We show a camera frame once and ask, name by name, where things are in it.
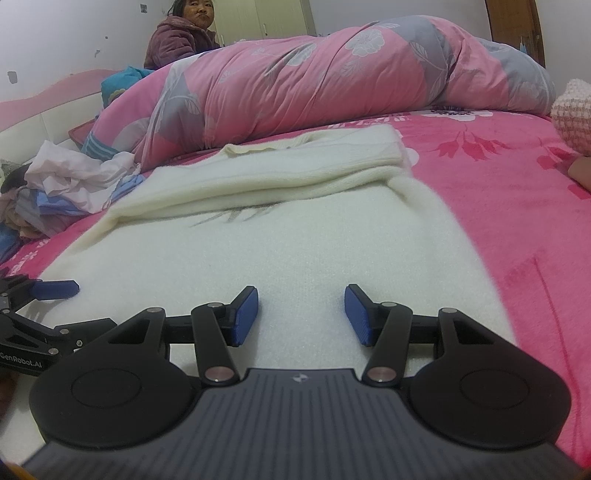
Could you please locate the red pillow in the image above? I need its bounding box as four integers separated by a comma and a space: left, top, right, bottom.
68, 121, 100, 148

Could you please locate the beige folded garment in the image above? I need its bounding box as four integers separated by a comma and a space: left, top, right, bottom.
569, 156, 591, 192

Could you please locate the pink checked knit sweater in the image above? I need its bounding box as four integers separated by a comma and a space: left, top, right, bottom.
551, 78, 591, 155

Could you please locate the pink white headboard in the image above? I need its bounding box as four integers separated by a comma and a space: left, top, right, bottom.
0, 69, 121, 162

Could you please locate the cream white sweater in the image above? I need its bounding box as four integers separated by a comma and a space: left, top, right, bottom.
0, 124, 518, 444

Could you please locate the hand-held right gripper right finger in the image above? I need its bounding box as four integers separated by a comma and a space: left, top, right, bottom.
344, 284, 495, 387

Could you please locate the pale yellow wardrobe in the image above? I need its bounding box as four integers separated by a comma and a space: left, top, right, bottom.
212, 0, 315, 49

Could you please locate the pink floral bed blanket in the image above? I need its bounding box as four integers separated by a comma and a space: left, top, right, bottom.
0, 108, 591, 467

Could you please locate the teal printed pillow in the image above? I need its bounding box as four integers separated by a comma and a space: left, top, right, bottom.
85, 66, 155, 160

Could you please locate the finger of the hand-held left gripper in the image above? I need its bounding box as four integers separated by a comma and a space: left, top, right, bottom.
0, 275, 80, 303
0, 307, 116, 352

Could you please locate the pink floral duvet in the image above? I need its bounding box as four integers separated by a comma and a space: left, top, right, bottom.
85, 14, 557, 169

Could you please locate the brown wooden door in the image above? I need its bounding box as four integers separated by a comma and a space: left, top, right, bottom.
485, 0, 546, 70

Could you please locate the dark grey cloth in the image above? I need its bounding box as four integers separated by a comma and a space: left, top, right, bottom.
0, 165, 29, 195

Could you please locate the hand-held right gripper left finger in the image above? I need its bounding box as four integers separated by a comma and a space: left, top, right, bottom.
108, 285, 259, 387

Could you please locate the white crumpled shirt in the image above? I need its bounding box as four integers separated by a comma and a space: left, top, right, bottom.
25, 141, 141, 213

